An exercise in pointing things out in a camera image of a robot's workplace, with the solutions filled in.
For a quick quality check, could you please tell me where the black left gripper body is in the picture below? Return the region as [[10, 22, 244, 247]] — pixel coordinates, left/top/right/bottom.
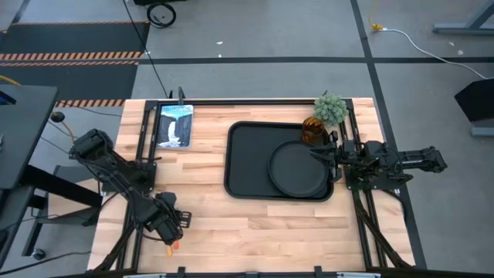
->
[[153, 210, 193, 247]]

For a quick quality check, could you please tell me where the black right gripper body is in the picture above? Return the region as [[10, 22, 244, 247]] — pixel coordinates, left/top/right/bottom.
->
[[327, 130, 355, 183]]

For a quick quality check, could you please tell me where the amber ribbed cup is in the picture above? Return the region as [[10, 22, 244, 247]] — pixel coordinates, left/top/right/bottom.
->
[[301, 116, 327, 145]]

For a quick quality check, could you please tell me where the black round plate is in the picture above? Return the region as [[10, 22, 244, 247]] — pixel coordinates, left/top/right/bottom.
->
[[268, 140, 330, 199]]

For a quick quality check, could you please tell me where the black rectangular tray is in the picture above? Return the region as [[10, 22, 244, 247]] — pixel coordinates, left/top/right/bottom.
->
[[223, 120, 336, 203]]

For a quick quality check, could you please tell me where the green artificial plant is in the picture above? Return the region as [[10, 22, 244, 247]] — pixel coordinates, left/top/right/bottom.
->
[[313, 93, 350, 127]]

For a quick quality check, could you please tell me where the waterfall picture book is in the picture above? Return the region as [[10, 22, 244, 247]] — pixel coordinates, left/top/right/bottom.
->
[[155, 103, 195, 150]]

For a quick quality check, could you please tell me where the black box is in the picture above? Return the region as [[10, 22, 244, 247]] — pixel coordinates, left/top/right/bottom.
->
[[453, 77, 494, 124]]

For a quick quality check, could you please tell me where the black desk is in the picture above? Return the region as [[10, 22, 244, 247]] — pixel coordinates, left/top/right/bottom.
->
[[0, 83, 59, 191]]

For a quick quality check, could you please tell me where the grey metal table foot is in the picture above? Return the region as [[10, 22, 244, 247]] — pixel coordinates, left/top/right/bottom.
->
[[431, 2, 494, 36]]

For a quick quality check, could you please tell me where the black hazard-striped floor mat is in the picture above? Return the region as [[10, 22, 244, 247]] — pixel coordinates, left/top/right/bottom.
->
[[0, 20, 151, 109]]

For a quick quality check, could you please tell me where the black aluminium table frame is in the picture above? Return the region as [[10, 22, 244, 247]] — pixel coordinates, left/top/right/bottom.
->
[[90, 98, 417, 273]]

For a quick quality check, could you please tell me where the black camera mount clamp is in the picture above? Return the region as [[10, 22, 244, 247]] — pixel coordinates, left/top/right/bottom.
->
[[167, 86, 187, 106]]

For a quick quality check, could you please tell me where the yellow cable plug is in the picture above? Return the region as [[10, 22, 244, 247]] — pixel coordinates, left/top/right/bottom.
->
[[368, 0, 385, 32]]

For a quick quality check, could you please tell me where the white floor cable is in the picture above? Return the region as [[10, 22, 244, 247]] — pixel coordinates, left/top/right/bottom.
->
[[381, 27, 494, 80]]

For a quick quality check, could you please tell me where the long black floor cable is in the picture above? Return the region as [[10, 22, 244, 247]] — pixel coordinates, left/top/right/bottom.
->
[[122, 0, 171, 100]]

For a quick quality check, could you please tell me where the coiled black cable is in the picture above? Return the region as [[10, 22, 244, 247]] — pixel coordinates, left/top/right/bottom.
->
[[146, 2, 178, 29]]

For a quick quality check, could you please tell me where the yellow floor cable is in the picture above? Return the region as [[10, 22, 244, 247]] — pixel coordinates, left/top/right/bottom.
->
[[0, 74, 22, 87]]

